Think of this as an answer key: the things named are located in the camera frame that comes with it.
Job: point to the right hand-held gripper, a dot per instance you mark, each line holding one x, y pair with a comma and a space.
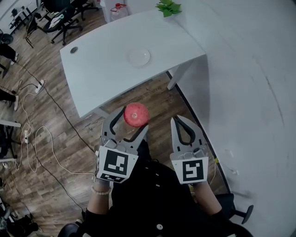
191, 169

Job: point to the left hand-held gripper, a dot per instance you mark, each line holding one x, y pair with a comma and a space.
115, 163

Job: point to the red apple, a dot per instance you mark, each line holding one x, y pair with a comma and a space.
136, 115

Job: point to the white plate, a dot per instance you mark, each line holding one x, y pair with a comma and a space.
139, 58

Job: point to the person's right forearm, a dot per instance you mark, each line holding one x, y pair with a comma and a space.
205, 199

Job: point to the person's left forearm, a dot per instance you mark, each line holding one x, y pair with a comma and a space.
99, 202

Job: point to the white table leg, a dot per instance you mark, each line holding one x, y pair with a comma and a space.
179, 76
101, 112

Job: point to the person's black buttoned clothing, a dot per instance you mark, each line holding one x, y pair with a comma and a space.
150, 196

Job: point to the black office chair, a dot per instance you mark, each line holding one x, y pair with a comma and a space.
227, 206
85, 7
60, 25

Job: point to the white power strip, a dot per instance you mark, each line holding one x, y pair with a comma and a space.
40, 86
26, 136

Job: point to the green leafy plant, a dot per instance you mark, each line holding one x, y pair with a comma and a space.
168, 8

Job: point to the black stand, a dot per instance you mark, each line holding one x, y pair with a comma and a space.
30, 30

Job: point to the black round stool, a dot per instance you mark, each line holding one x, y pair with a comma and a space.
7, 38

